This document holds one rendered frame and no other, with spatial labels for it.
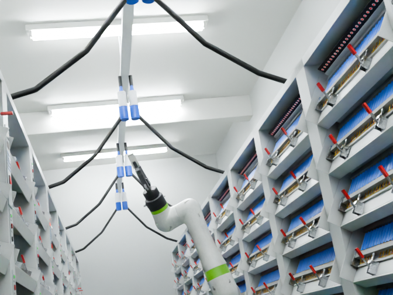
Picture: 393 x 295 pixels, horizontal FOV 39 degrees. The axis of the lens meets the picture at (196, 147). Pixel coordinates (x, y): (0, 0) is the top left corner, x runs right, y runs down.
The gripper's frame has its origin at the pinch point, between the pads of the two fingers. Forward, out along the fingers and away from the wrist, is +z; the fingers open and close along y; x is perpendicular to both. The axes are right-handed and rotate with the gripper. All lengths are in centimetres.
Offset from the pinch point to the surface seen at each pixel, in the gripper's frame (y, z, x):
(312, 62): -49, 17, 84
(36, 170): 33, 9, -52
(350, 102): -80, 7, 82
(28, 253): -25, -10, -56
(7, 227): -84, 22, -34
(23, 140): -5, 32, -39
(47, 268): 33, -43, -75
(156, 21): 147, 43, 40
